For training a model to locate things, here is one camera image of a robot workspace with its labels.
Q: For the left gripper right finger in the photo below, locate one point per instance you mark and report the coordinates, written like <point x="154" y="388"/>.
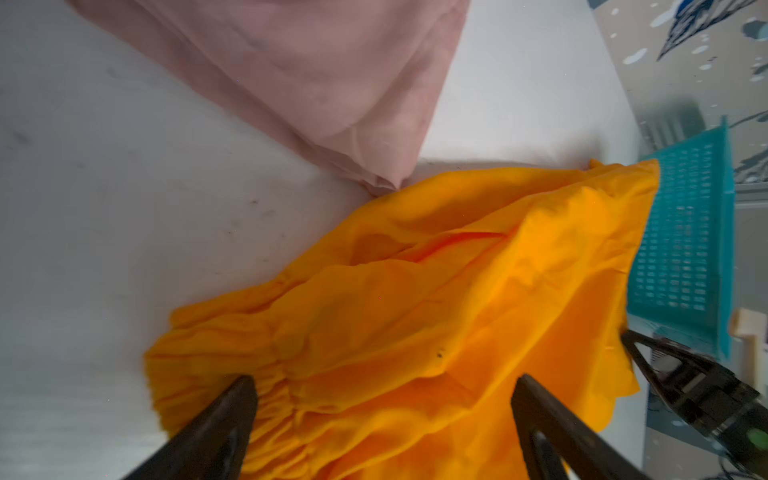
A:
<point x="554" y="441"/>

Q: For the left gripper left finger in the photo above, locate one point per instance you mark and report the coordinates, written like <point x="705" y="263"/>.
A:
<point x="213" y="445"/>

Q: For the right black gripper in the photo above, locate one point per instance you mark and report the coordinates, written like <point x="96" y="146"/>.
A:
<point x="706" y="396"/>

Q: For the orange shorts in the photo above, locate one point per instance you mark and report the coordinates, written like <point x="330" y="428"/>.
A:
<point x="391" y="348"/>

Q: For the pink shorts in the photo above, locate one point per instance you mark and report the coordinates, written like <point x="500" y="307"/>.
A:
<point x="351" y="86"/>

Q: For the teal plastic basket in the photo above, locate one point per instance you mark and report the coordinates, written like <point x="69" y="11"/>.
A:
<point x="681" y="281"/>

